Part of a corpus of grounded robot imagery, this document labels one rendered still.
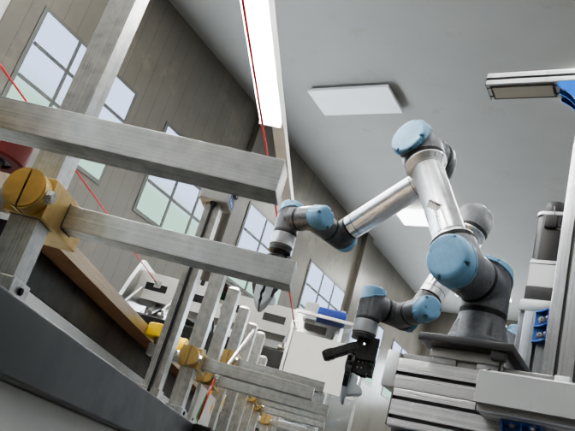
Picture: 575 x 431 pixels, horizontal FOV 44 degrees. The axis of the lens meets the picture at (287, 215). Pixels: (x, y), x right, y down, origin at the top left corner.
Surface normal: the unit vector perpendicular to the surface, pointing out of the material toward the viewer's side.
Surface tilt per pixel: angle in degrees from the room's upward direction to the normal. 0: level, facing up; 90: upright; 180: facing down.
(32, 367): 90
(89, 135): 90
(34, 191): 90
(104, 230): 90
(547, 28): 180
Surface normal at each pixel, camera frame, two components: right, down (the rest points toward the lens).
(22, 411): 0.96, 0.23
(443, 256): -0.62, -0.34
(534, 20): -0.27, 0.89
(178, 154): -0.05, -0.39
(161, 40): 0.85, 0.04
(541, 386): -0.45, -0.45
